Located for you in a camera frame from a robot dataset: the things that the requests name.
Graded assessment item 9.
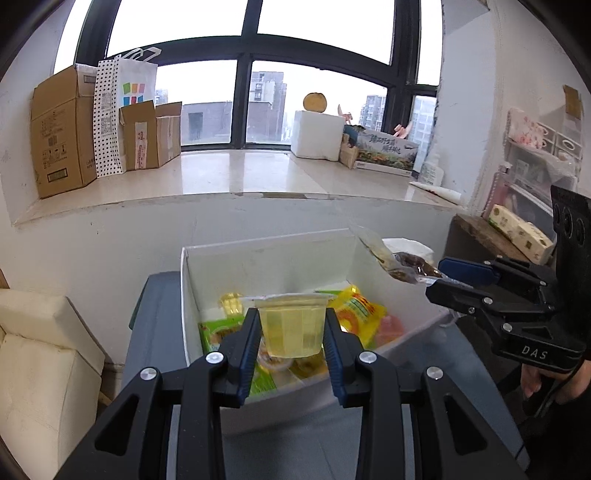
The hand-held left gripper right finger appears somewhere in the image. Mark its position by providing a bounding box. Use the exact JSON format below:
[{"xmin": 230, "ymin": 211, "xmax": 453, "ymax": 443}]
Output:
[{"xmin": 322, "ymin": 307, "xmax": 527, "ymax": 480}]

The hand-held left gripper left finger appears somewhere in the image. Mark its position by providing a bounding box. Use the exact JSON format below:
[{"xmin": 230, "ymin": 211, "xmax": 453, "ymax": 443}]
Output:
[{"xmin": 54, "ymin": 308, "xmax": 263, "ymax": 480}]

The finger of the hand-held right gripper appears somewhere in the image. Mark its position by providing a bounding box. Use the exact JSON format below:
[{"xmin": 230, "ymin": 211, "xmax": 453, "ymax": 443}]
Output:
[
  {"xmin": 425, "ymin": 279, "xmax": 557, "ymax": 330},
  {"xmin": 438, "ymin": 256, "xmax": 557, "ymax": 297}
]

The large yellow jelly cup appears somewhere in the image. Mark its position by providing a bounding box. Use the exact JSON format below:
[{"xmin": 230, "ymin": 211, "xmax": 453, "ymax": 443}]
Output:
[{"xmin": 240, "ymin": 293, "xmax": 334, "ymax": 360}]

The clear packet of brown snacks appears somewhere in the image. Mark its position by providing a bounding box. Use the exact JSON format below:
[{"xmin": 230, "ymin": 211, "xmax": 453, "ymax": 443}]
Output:
[{"xmin": 349, "ymin": 224, "xmax": 447, "ymax": 285}]

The white cardboard box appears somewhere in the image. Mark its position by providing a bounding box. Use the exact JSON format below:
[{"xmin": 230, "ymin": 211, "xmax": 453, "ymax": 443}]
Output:
[{"xmin": 180, "ymin": 228, "xmax": 455, "ymax": 435}]

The person's right forearm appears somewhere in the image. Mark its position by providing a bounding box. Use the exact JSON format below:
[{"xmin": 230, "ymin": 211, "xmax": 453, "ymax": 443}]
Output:
[{"xmin": 517, "ymin": 394, "xmax": 591, "ymax": 480}]

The person's right hand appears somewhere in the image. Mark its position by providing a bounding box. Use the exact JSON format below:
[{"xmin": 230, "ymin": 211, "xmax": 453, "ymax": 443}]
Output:
[{"xmin": 521, "ymin": 360, "xmax": 591, "ymax": 407}]

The small olive snack packet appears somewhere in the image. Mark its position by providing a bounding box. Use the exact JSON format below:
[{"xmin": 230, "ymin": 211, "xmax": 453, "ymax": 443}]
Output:
[{"xmin": 291, "ymin": 353, "xmax": 330, "ymax": 380}]

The round brown snack cup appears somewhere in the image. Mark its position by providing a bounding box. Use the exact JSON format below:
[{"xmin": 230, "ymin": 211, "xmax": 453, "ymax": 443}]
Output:
[{"xmin": 257, "ymin": 339, "xmax": 296, "ymax": 373}]

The large green snack packet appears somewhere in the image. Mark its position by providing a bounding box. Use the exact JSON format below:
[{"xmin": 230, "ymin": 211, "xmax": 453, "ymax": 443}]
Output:
[{"xmin": 198, "ymin": 318, "xmax": 278, "ymax": 395}]

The yellow snack packet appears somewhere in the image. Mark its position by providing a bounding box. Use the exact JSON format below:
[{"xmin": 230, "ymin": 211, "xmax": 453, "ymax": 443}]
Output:
[{"xmin": 330, "ymin": 285, "xmax": 387, "ymax": 349}]

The small yellow jelly cup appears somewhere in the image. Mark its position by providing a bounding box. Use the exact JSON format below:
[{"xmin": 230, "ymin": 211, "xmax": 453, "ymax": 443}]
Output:
[{"xmin": 219, "ymin": 292, "xmax": 246, "ymax": 317}]

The pink jelly cup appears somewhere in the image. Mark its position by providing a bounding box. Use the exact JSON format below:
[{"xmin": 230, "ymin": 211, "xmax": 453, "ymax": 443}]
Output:
[{"xmin": 373, "ymin": 314, "xmax": 406, "ymax": 348}]

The pink patterned folder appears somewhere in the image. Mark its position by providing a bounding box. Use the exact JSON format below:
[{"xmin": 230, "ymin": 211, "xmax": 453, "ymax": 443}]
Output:
[{"xmin": 481, "ymin": 165, "xmax": 509, "ymax": 219}]

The white tube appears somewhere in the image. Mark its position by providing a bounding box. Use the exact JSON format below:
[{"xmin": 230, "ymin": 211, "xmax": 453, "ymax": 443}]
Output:
[{"xmin": 408, "ymin": 180, "xmax": 463, "ymax": 205}]

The white pouch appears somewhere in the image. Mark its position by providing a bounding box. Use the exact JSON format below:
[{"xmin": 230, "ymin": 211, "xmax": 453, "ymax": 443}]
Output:
[{"xmin": 419, "ymin": 154, "xmax": 445, "ymax": 188}]

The long printed carton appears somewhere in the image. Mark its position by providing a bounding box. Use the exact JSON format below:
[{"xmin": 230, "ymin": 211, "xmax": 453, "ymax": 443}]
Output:
[{"xmin": 355, "ymin": 128, "xmax": 420, "ymax": 178}]

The white plastic drawer organiser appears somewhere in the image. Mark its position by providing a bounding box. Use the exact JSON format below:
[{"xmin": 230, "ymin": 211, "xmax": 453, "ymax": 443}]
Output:
[{"xmin": 502, "ymin": 107, "xmax": 591, "ymax": 217}]

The small brown paper bag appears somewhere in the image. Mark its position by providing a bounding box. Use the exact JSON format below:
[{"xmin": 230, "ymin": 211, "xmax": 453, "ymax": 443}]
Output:
[{"xmin": 339, "ymin": 134, "xmax": 362, "ymax": 169}]

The white foam box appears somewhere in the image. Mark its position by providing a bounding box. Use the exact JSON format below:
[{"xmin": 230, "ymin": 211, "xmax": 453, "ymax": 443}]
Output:
[{"xmin": 290, "ymin": 110, "xmax": 345, "ymax": 162}]

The cream foam block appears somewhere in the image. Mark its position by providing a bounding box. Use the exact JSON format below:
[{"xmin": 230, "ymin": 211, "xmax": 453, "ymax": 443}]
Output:
[
  {"xmin": 0, "ymin": 333, "xmax": 103, "ymax": 462},
  {"xmin": 0, "ymin": 288, "xmax": 106, "ymax": 376}
]

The orange round fruit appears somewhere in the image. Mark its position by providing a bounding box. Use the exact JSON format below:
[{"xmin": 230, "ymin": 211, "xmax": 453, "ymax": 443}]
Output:
[{"xmin": 302, "ymin": 91, "xmax": 328, "ymax": 113}]

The open brown cardboard box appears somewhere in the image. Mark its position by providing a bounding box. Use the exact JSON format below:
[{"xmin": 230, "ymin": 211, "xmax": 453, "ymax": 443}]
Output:
[{"xmin": 119, "ymin": 100, "xmax": 160, "ymax": 172}]

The polka dot paper bag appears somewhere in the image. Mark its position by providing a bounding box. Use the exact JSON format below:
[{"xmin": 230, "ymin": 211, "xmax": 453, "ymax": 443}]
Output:
[{"xmin": 93, "ymin": 58, "xmax": 127, "ymax": 179}]

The tall brown cardboard box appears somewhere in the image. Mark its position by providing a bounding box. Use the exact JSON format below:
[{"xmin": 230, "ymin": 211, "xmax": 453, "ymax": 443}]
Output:
[{"xmin": 31, "ymin": 64, "xmax": 100, "ymax": 200}]

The white bag with coloured squares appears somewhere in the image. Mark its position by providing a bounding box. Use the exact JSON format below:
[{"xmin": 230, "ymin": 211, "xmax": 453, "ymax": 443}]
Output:
[{"xmin": 113, "ymin": 46, "xmax": 159, "ymax": 112}]

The brown paper wall note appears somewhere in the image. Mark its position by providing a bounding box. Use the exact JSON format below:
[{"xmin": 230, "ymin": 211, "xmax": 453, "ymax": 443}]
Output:
[{"xmin": 562, "ymin": 84, "xmax": 584, "ymax": 121}]

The black window frame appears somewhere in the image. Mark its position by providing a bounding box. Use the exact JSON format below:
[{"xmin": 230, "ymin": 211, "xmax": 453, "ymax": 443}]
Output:
[{"xmin": 74, "ymin": 0, "xmax": 445, "ymax": 151}]

